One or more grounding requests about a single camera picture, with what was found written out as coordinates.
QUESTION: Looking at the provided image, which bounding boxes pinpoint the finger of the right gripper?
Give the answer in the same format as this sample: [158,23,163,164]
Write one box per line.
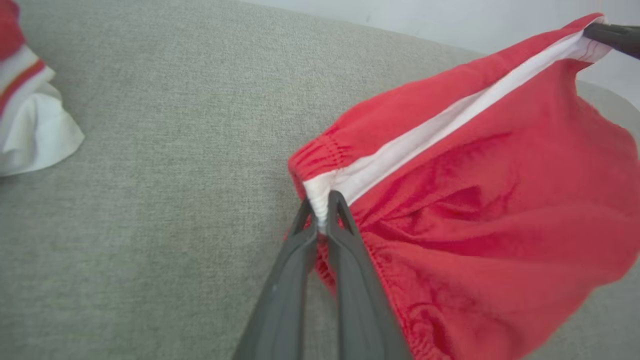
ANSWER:
[582,22,640,61]

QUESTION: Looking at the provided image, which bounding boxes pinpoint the red jersey white sleeves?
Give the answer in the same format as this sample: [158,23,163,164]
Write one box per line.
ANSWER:
[0,0,86,177]

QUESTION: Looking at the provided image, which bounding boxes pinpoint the grey fabric sofa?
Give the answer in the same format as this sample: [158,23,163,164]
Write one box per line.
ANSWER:
[0,0,640,360]

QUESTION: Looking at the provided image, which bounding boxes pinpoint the red Bulls 23 shorts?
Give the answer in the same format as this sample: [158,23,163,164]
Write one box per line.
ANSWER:
[287,12,640,360]

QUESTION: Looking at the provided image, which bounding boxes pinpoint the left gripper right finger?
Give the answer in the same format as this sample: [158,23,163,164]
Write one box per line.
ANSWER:
[325,190,413,360]

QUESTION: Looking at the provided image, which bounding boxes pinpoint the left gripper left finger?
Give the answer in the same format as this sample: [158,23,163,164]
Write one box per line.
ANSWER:
[232,196,319,360]

